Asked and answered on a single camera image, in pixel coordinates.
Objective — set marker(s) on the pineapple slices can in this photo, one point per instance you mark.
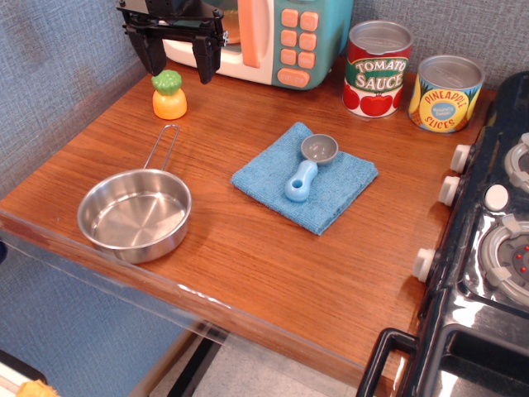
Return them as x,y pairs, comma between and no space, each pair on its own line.
446,90

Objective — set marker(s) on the grey stove burner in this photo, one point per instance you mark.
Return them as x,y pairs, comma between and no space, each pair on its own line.
503,255
517,177

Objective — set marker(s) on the black toy stove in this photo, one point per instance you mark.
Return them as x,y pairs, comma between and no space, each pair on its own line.
473,339

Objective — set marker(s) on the white stove knob bottom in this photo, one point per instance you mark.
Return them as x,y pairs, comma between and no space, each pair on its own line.
422,264

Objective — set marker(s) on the white stove knob top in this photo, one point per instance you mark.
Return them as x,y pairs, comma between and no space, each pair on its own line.
459,158

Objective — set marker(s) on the teal toy microwave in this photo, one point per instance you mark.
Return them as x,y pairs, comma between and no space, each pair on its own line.
287,44

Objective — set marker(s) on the blue grey measuring spoon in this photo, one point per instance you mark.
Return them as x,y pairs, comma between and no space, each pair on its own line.
317,149

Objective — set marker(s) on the grey stove burner rear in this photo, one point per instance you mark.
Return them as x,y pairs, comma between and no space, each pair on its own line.
517,177

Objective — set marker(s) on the orange green toy carrot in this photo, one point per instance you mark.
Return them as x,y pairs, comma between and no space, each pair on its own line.
169,101

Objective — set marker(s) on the black oven door handle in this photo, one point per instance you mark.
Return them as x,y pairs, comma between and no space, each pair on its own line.
389,340

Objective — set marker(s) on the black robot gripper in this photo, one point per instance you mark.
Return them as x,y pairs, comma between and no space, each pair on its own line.
147,23

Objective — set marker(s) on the tomato sauce can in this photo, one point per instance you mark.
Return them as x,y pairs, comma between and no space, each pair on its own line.
376,66

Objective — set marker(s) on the white stove knob middle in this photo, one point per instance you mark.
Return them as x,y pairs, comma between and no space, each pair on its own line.
448,190

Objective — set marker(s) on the blue folded cloth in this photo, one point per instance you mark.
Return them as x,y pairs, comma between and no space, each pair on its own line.
335,188

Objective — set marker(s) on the yellow fuzzy object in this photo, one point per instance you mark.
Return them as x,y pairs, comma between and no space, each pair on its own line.
36,388

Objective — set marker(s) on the grey stove burner front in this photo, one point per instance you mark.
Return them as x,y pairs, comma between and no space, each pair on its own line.
503,255

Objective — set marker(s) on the white round stove button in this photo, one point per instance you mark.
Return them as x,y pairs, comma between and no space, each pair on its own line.
496,198

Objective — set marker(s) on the stainless steel pan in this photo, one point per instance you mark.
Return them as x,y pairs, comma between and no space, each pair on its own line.
138,215

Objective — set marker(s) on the white stove knob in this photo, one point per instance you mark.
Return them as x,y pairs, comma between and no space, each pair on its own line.
422,264
448,190
459,158

